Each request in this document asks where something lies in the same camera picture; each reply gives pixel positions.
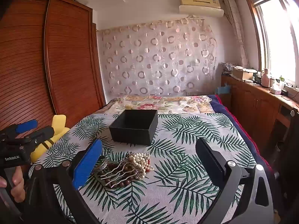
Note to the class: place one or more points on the floral cloth pile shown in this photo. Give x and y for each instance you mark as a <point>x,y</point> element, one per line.
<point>227,67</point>

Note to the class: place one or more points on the blue bag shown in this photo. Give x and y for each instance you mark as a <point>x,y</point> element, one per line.
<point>223,89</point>

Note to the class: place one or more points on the small black device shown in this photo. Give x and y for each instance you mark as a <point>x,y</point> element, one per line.
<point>285,92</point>

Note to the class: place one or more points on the white window curtain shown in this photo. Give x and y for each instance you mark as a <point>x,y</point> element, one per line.
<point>236,28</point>

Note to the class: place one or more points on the circle-pattern sheer curtain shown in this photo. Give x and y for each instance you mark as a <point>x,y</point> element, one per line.
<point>158,58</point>

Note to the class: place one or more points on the window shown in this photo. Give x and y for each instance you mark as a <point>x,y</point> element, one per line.
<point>278,39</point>

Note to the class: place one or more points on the blue and red blanket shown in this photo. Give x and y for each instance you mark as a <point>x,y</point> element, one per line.
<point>224,112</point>

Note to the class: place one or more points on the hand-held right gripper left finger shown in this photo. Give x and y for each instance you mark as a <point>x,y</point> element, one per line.
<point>86,165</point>

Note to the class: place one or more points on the pink bottle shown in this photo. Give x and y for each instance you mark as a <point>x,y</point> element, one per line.
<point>265,79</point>

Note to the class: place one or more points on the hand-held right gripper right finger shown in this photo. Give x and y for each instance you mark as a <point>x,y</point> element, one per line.
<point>210,161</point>

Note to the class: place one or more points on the green-capped bottle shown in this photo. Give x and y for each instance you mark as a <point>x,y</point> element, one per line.
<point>282,81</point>

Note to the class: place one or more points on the long wooden cabinet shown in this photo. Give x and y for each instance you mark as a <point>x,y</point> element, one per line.
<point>252,102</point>

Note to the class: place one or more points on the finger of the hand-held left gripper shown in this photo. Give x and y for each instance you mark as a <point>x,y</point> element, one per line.
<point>25,125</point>
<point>44,133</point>

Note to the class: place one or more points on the leaf-print cloth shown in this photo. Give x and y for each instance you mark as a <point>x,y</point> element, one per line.
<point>182,130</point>

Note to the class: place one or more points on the floral quilt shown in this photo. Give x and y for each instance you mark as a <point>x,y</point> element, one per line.
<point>168,102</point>

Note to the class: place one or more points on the person's left hand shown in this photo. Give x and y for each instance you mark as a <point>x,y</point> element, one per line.
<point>18,182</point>

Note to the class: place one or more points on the white jar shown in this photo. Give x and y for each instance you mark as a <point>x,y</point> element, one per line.
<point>272,82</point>

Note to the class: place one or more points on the black box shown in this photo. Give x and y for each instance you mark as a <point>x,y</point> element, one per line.
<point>130,133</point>

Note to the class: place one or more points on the open cardboard box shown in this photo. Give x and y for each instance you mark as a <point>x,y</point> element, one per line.
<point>243,74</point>

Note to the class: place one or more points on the wall air conditioner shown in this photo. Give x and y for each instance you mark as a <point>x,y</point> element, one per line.
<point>201,4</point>

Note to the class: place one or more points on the wooden wardrobe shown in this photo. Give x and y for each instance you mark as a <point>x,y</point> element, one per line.
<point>65,63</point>

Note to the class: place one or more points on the silver bangle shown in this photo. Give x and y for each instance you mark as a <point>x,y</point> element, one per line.
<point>104,165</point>

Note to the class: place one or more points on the yellow plush toy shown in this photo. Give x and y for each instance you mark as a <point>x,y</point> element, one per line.
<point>58,123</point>

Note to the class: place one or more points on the white tissue box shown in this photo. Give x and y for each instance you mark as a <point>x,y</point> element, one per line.
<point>275,90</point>

